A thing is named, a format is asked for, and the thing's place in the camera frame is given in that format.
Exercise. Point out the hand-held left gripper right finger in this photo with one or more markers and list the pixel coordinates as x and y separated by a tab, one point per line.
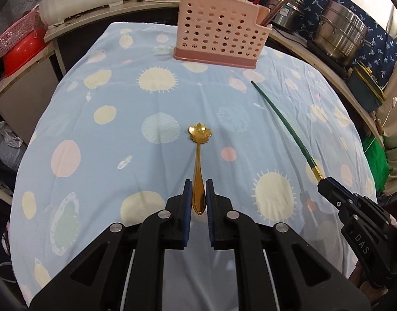
209	213

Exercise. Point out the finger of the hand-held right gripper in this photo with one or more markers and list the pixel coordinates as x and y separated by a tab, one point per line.
334	192

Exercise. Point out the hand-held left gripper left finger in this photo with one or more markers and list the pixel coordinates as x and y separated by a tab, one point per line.
187	213

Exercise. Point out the green chopstick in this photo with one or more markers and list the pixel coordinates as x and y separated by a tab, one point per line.
316	170

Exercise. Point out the gold flower spoon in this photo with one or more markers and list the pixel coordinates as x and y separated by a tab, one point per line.
198	175

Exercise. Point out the pink perforated utensil basket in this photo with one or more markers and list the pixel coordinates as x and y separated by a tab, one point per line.
217	29

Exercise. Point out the dark red chopstick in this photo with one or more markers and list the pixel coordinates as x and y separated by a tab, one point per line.
272	14

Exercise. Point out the brown chopstick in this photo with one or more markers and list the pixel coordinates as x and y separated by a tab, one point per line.
279	5

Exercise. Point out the green cloth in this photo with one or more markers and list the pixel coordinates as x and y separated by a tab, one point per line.
376	165

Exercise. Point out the beige garment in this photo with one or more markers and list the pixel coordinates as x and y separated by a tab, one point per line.
395	120

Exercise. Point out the dark teal lidded container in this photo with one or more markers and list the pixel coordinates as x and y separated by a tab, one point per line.
363	94

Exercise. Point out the blue dotted tablecloth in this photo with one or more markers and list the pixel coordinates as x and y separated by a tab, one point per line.
120	81

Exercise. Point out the large steel pot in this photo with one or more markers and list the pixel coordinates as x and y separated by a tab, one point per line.
339	32

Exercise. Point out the stainless rice cooker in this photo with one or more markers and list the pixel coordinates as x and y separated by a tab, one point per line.
290	13

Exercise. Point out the grey plastic bag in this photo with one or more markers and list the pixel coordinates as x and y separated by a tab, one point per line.
7	145

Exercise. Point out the red plastic basin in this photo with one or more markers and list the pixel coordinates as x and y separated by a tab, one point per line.
22	55

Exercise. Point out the small pink mesh basket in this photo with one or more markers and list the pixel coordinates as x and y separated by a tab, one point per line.
14	34

